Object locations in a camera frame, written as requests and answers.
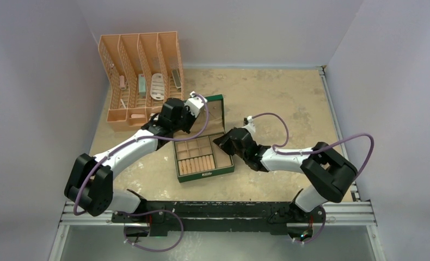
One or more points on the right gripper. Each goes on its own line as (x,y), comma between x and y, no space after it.
(223,142)

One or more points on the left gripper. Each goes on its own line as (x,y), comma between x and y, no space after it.
(191,118)

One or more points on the green jewelry box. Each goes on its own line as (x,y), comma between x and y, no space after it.
(200,157)

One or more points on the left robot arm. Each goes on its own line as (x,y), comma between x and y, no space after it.
(90,183)

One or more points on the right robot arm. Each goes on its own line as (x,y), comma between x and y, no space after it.
(329,173)

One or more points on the grey flat item in rack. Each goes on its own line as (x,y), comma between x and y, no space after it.
(177,79)

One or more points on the green grey item in rack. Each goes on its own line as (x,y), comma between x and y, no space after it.
(142,86)

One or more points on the orange file organizer rack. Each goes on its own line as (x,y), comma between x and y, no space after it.
(133,54)

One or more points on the pink item in rack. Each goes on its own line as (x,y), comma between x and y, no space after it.
(122,82)

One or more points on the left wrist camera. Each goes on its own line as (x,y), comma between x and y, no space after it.
(196,103)

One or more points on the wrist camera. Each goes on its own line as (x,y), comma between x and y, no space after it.
(248,124)
(196,103)

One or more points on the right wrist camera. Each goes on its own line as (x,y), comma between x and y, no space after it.
(248,124)

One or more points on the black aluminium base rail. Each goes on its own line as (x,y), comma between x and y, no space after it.
(275,218)

